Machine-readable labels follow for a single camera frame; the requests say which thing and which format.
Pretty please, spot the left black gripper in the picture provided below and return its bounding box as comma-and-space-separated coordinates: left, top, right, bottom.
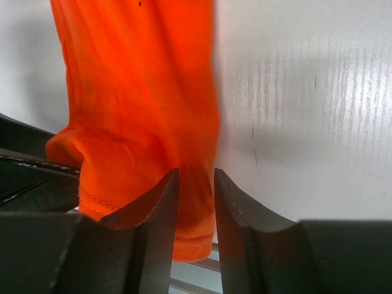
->
1, 115, 80, 213

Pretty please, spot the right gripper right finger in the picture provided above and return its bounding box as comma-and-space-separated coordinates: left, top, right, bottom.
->
214, 169, 391, 293

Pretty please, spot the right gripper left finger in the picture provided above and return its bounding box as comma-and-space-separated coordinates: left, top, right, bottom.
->
1, 169, 179, 293

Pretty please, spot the orange t shirt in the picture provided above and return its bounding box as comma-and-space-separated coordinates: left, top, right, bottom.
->
46, 1, 220, 262

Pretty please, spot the aluminium mounting rail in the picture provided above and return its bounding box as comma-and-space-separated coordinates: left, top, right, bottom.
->
168, 240, 223, 294

